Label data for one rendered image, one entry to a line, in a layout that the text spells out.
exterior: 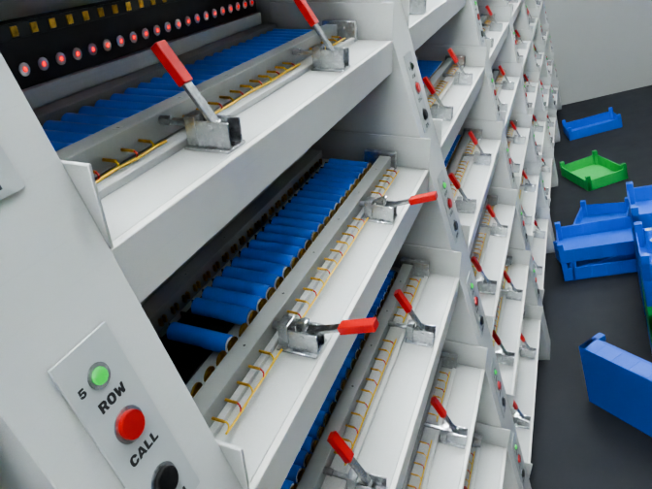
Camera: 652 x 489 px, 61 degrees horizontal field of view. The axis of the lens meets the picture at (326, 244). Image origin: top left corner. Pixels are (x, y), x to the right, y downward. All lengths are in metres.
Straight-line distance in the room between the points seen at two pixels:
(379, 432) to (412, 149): 0.43
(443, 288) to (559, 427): 0.89
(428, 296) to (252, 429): 0.52
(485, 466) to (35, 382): 0.99
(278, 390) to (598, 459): 1.27
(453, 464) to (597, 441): 0.83
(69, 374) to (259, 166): 0.24
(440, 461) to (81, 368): 0.70
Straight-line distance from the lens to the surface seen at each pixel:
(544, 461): 1.68
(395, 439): 0.70
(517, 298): 1.60
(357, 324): 0.48
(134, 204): 0.38
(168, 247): 0.37
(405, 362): 0.79
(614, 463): 1.66
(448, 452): 0.94
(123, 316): 0.33
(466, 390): 1.04
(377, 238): 0.69
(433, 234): 0.94
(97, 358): 0.32
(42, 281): 0.30
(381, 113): 0.88
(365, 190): 0.76
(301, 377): 0.50
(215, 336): 0.52
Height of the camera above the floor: 1.25
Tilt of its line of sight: 22 degrees down
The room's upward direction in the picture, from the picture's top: 21 degrees counter-clockwise
